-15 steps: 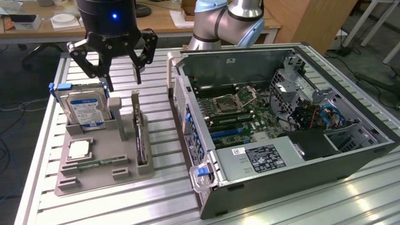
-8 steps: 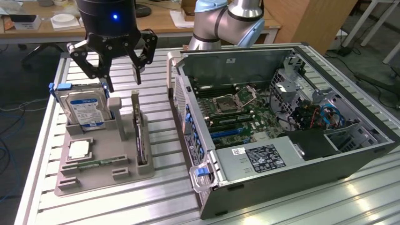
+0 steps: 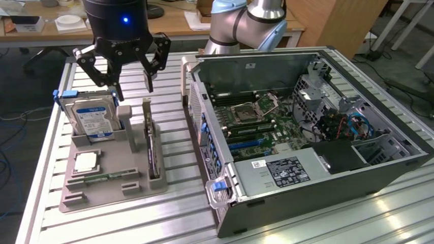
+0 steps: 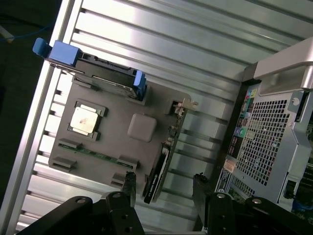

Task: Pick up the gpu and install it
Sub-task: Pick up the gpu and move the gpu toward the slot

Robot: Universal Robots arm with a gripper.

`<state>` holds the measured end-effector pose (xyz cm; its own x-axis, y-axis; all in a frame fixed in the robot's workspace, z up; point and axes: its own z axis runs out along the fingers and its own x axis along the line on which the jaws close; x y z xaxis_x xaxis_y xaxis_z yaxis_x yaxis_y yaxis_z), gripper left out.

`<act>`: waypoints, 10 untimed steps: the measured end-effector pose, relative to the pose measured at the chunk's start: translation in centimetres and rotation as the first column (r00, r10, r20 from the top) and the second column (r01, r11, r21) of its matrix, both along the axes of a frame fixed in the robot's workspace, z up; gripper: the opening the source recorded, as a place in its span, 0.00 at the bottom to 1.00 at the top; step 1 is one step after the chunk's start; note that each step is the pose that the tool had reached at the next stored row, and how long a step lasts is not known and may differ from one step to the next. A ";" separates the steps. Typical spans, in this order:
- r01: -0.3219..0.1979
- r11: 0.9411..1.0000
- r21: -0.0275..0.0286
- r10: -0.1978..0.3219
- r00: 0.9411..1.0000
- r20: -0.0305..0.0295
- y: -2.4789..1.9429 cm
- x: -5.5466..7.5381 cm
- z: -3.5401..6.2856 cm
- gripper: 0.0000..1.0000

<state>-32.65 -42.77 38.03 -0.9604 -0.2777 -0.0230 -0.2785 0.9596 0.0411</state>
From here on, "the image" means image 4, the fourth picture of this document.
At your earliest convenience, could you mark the loose green RAM stick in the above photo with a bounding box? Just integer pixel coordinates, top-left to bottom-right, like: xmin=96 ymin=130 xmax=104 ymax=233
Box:
xmin=58 ymin=143 xmax=134 ymax=167

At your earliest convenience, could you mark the grey parts rack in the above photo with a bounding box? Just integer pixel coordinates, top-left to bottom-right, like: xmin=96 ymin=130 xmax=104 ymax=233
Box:
xmin=48 ymin=78 xmax=194 ymax=196

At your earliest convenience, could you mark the open black PC case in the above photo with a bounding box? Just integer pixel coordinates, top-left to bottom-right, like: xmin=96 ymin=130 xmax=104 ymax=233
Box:
xmin=215 ymin=36 xmax=313 ymax=213

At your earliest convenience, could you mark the silver CPU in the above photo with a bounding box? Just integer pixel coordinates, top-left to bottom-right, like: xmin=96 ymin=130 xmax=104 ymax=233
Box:
xmin=69 ymin=106 xmax=100 ymax=136

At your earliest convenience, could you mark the hard disk with blue bracket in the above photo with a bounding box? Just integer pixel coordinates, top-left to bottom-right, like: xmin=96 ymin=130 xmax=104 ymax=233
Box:
xmin=32 ymin=38 xmax=149 ymax=102

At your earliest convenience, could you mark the blue floor cable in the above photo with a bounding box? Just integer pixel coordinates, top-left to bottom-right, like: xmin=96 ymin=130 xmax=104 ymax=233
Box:
xmin=7 ymin=18 xmax=61 ymax=41

